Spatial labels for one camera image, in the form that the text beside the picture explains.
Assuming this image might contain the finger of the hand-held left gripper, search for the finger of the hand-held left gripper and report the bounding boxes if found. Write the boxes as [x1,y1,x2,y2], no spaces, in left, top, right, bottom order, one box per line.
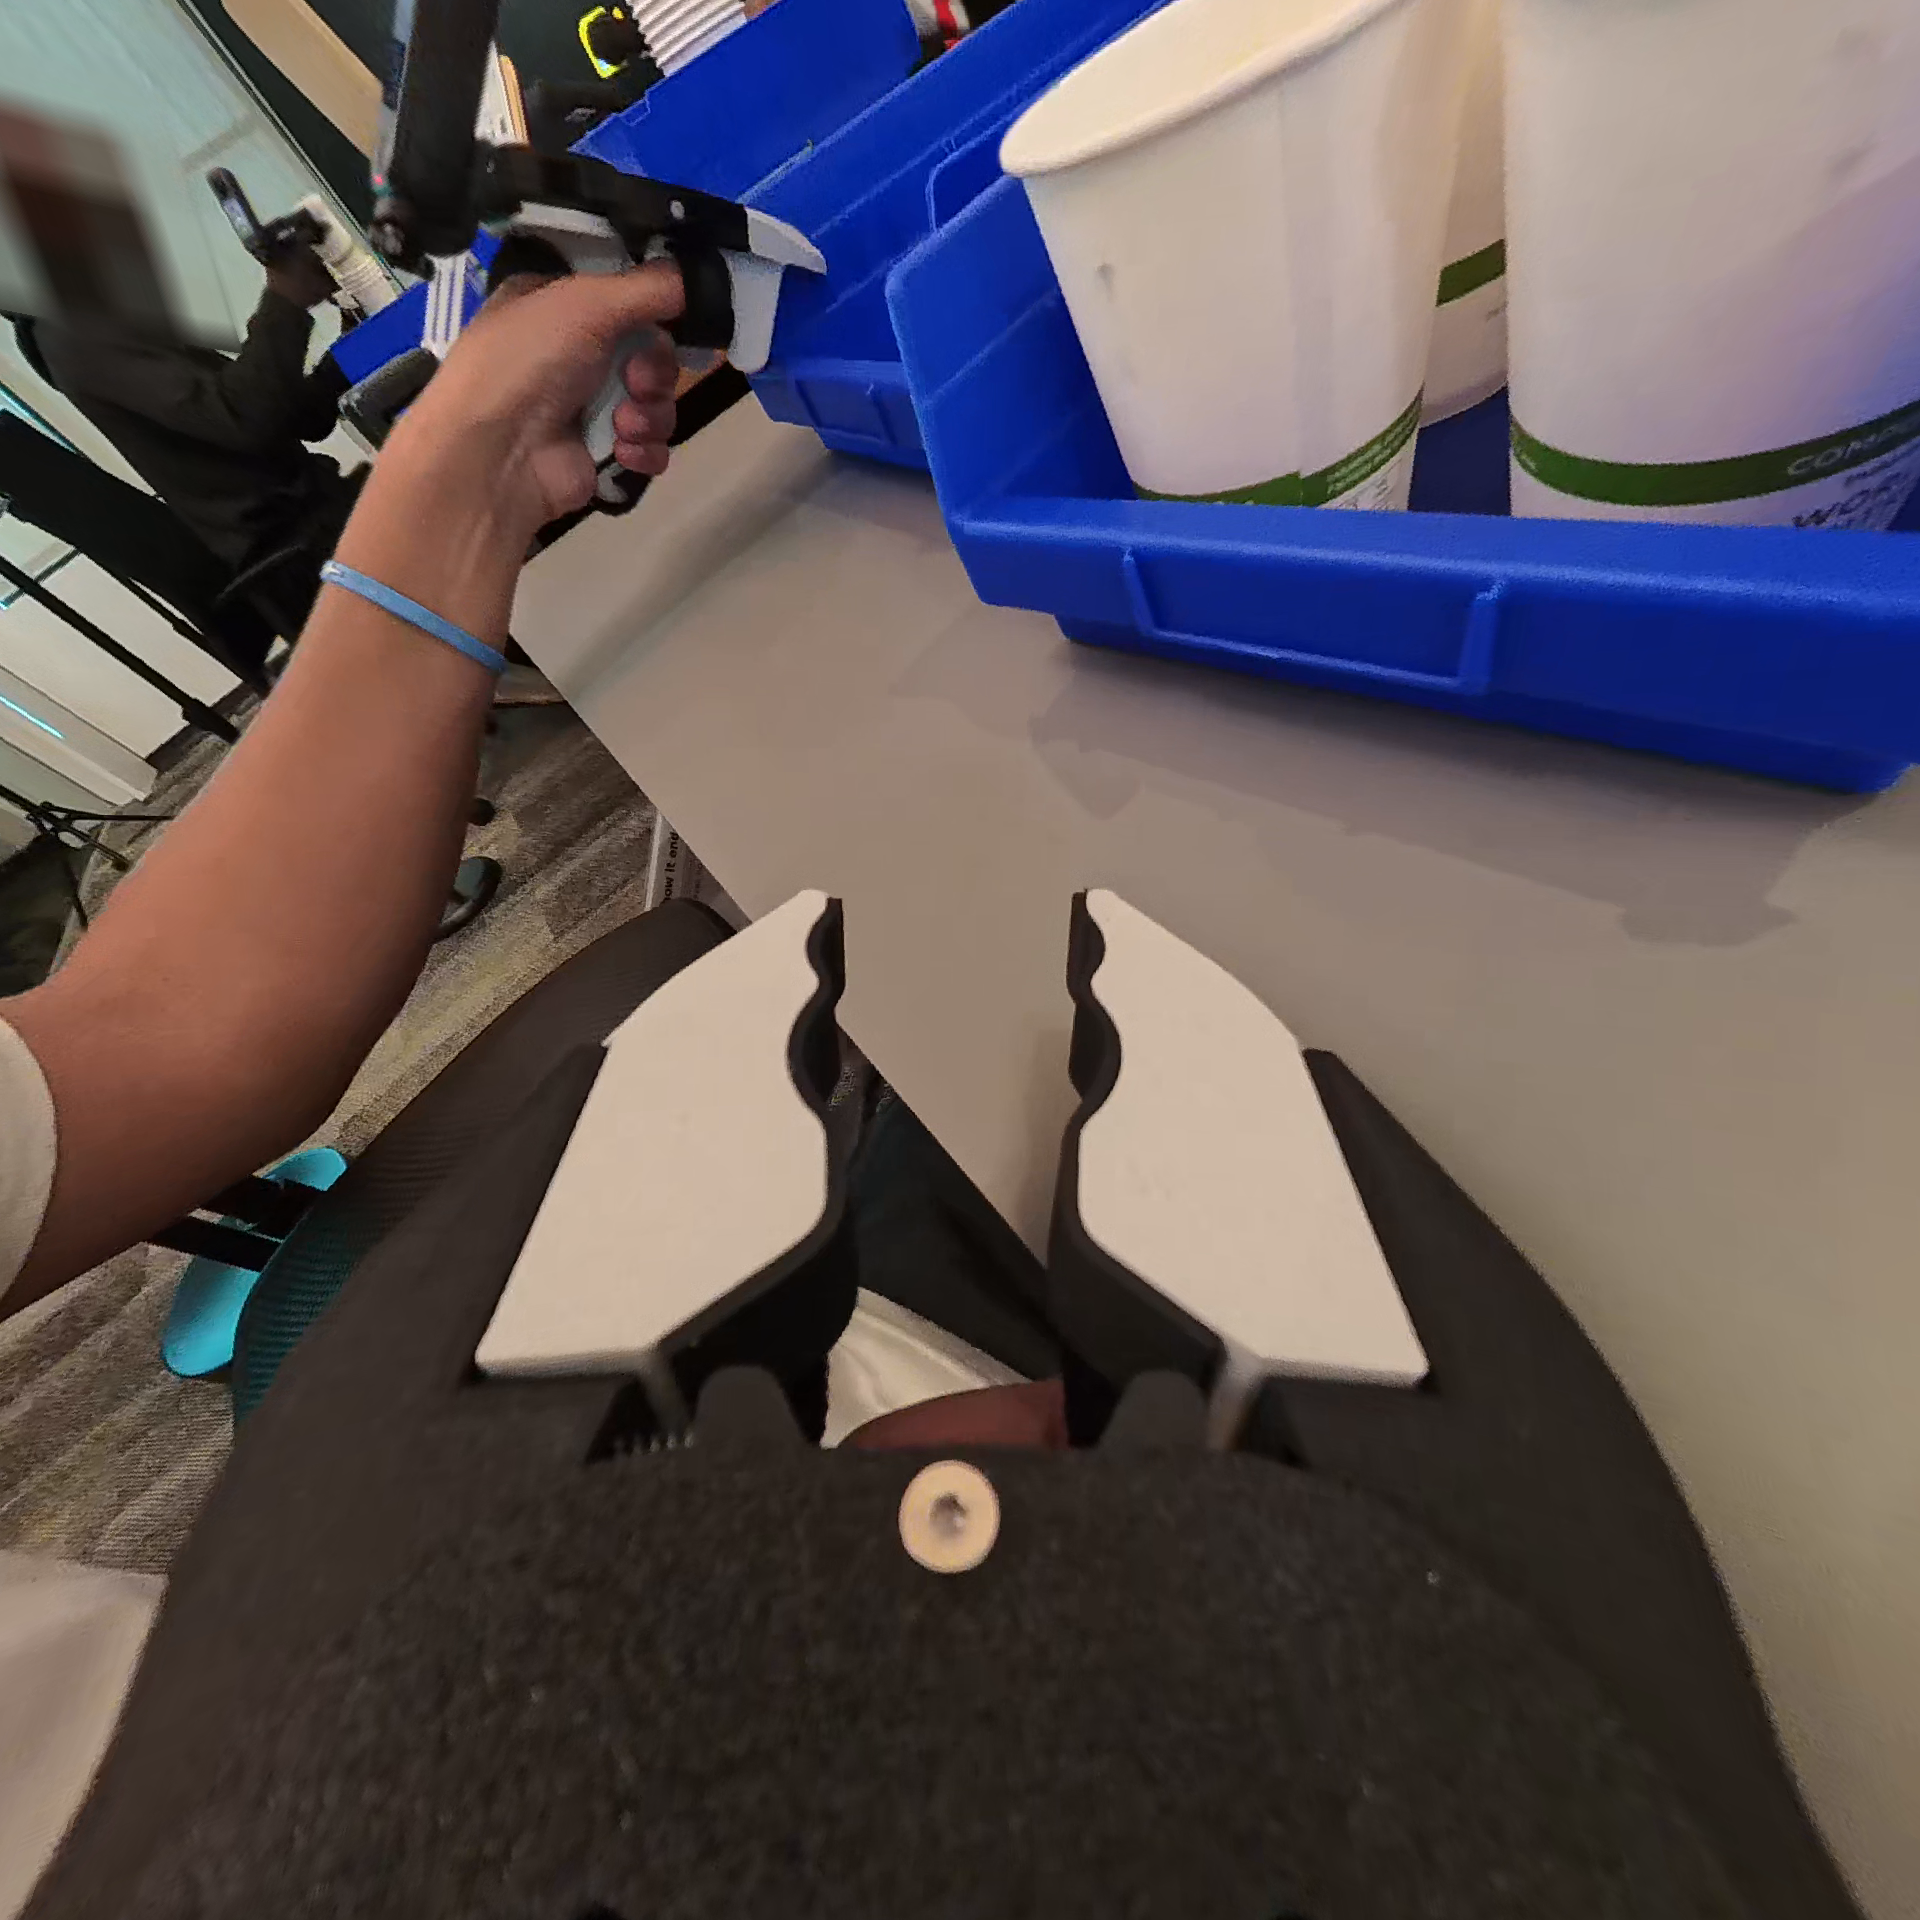
[718,207,829,375]

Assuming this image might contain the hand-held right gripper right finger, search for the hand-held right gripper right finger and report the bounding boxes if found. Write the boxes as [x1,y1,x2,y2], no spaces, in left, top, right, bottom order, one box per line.
[1047,886,1430,1454]

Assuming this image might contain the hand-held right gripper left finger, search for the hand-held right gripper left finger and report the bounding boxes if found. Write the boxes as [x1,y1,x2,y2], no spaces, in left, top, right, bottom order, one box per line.
[476,888,862,1448]

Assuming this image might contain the group of white paper cups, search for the group of white paper cups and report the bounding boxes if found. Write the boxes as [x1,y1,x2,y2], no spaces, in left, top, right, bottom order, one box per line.
[996,0,1430,512]

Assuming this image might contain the person's left forearm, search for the person's left forearm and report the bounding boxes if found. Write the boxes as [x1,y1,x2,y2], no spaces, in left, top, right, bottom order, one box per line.
[0,575,511,1320]

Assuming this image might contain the person's left hand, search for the person's left hand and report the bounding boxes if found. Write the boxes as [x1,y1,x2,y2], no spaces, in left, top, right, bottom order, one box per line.
[343,263,706,640]

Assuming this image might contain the person's right hand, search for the person's right hand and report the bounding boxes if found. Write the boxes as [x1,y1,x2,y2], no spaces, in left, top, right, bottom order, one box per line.
[848,1381,1072,1452]

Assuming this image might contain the dark trousers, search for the dark trousers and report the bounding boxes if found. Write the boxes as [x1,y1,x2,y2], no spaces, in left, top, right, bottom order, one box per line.
[838,1071,1068,1390]

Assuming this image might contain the teal stool base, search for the teal stool base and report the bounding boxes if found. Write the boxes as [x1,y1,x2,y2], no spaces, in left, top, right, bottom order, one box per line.
[161,1146,349,1383]

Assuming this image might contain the blue wristband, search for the blue wristband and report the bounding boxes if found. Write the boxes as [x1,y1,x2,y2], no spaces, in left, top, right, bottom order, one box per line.
[317,560,511,677]

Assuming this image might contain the cream shirt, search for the cream shirt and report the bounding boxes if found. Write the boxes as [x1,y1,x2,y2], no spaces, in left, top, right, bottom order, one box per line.
[0,1017,1045,1920]

